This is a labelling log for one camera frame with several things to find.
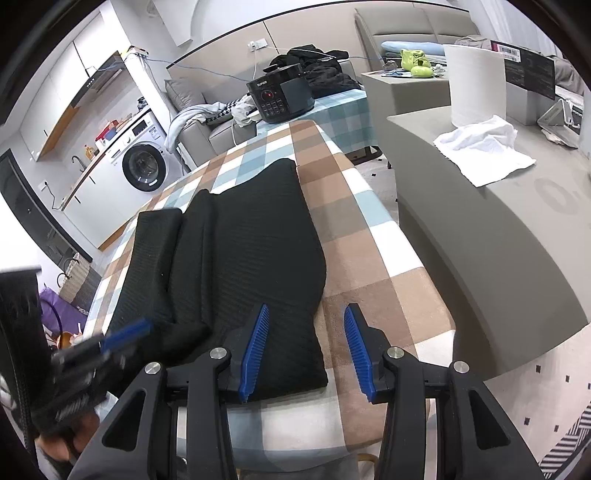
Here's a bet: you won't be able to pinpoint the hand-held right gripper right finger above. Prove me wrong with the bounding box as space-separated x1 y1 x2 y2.
343 302 546 480

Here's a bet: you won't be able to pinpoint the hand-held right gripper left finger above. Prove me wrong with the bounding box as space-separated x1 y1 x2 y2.
69 302 273 480

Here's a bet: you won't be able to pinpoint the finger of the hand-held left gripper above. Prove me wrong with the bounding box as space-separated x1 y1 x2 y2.
51 318 154 365
55 351 127 394

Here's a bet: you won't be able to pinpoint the black t-shirt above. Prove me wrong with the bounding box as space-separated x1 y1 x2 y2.
105 158 329 402

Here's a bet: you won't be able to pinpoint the white crumpled clothes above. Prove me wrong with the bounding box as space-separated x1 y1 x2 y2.
231 99 257 127

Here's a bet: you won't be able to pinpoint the person's left hand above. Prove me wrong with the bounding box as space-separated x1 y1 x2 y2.
34 408 101 464

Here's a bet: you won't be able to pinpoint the purple bag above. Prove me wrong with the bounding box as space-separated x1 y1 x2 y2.
39 286 90 344

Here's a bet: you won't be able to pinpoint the woven laundry basket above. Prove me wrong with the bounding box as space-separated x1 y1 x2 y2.
58 256 102 305

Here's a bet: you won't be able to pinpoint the black door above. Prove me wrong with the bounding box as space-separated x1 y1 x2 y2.
0 150 93 273

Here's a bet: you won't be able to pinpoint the white kitchen base cabinets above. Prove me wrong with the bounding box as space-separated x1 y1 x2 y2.
60 152 185 252

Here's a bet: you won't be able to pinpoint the white washing machine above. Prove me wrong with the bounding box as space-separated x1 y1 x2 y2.
106 108 185 192

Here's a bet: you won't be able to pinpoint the large grey cabinet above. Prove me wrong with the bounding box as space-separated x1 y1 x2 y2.
387 104 591 377

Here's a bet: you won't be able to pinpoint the grey sofa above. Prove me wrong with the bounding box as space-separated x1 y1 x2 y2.
165 60 365 172

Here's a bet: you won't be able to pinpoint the black white striped rug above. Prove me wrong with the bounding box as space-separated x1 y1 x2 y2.
540 411 588 480

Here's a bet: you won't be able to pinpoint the light grey blanket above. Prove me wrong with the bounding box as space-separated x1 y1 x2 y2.
165 105 227 153

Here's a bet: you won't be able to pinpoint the teal checkered small tablecloth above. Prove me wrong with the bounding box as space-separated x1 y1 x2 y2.
252 88 382 160

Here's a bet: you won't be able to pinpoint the houndstooth cushion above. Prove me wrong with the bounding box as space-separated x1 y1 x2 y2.
205 102 236 124

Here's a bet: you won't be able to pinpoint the white cloth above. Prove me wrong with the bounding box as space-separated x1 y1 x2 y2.
433 115 537 188

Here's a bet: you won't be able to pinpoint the steel range hood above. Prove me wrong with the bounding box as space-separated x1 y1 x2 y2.
71 51 127 109

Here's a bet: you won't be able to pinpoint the black electric pressure cooker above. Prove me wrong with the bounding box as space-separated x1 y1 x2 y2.
246 65 315 123

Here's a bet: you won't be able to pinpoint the small grey bedside cabinet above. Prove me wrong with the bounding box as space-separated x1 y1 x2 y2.
360 69 451 169

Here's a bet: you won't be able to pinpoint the black jacket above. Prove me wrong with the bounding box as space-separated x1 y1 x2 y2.
270 45 361 97

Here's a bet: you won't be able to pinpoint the white paper towel roll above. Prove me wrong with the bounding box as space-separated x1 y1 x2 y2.
444 44 507 128

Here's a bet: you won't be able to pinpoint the light blue pillow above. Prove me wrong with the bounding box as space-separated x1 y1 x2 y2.
381 41 446 58

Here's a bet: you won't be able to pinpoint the white phone stand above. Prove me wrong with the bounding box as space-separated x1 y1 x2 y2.
538 99 583 134

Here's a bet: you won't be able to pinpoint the black cardboard box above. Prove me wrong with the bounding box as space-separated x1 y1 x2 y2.
490 41 557 126

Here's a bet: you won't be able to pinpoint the grey upholstered bed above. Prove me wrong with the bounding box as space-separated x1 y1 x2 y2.
355 7 578 93

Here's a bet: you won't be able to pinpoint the white wall cabinets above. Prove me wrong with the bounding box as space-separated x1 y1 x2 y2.
21 9 125 162

